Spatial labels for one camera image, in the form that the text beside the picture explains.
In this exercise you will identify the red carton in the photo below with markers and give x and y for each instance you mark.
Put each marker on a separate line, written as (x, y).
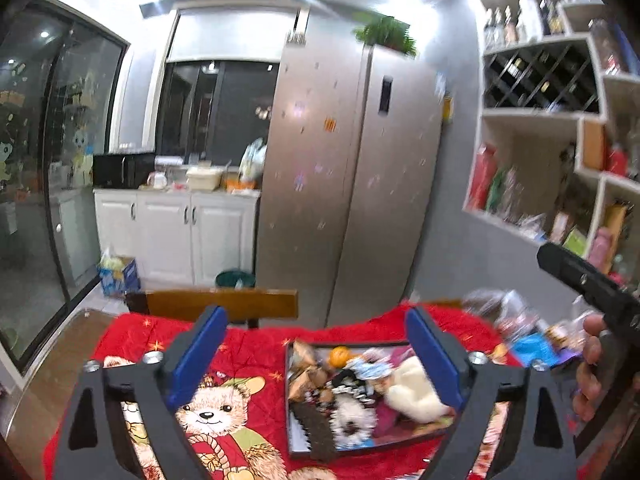
(482, 177)

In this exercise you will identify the green carton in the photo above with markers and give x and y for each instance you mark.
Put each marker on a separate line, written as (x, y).
(496, 190)

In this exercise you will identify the dark cardboard box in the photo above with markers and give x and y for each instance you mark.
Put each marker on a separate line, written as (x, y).
(400, 439)

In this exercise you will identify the white food bag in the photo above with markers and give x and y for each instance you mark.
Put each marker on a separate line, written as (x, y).
(252, 160)

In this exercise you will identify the glass door with stickers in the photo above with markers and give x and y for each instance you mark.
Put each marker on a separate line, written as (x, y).
(50, 185)

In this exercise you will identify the cream plastic basin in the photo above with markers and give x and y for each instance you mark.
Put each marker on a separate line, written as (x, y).
(204, 177)

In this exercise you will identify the person's right hand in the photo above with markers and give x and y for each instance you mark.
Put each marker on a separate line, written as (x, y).
(590, 360)

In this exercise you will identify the brown triangular snack packet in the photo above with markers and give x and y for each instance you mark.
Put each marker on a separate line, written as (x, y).
(305, 385)
(305, 355)

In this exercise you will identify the black microwave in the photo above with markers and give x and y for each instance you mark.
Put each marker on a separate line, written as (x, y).
(122, 170)

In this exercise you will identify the red printed blanket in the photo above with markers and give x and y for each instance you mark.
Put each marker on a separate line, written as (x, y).
(260, 410)

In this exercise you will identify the green potted plant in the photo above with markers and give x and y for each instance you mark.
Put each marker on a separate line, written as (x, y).
(387, 35)

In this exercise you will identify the orange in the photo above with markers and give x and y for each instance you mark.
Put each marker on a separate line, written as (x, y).
(339, 356)

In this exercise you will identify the small floor cardboard box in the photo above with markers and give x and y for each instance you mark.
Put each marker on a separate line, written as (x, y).
(120, 277)

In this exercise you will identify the clear plastic bag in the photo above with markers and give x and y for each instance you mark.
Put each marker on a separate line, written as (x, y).
(495, 312)

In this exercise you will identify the white wall shelf unit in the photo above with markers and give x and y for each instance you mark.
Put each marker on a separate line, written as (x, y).
(540, 120)

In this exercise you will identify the small green box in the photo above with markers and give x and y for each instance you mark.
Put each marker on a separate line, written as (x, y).
(575, 242)

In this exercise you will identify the dark window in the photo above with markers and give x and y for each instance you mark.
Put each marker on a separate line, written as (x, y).
(220, 110)

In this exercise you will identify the row of glass bottles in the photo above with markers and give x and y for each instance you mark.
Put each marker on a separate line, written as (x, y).
(525, 20)

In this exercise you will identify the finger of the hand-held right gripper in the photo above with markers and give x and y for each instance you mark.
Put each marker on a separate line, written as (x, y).
(580, 272)

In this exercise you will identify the wooden chair back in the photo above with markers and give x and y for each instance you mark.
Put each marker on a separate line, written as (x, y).
(215, 305)

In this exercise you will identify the white kitchen cabinet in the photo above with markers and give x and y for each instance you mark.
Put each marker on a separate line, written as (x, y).
(170, 235)

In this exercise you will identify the blue plastic bag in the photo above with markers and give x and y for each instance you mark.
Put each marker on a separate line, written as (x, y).
(535, 349)

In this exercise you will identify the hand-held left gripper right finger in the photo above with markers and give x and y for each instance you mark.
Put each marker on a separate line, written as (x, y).
(432, 355)

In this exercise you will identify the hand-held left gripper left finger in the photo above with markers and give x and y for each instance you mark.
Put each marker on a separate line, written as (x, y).
(197, 355)

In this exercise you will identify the silver double-door refrigerator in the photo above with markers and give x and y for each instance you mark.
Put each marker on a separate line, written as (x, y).
(345, 185)

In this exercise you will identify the red container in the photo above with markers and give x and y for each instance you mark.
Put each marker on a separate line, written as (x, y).
(617, 160)

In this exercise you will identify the blue crochet scrunchie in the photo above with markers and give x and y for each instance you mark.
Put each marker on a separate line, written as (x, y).
(367, 369)

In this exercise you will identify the clear glass bottles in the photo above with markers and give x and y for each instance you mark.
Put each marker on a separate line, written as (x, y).
(511, 195)

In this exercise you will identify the pink thermos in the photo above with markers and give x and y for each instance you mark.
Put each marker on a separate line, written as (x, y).
(600, 250)

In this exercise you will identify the white cup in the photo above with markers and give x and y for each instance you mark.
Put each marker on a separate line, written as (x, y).
(156, 180)

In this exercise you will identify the black toothed hair clip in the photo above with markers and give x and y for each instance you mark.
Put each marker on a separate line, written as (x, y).
(312, 432)

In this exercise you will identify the dark green trash bin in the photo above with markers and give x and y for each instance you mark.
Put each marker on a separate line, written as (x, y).
(235, 279)

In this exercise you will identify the brown shelf box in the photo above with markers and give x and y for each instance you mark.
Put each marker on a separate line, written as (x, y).
(593, 145)

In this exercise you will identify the black white lace doll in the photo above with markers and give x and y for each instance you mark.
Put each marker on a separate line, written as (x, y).
(350, 385)

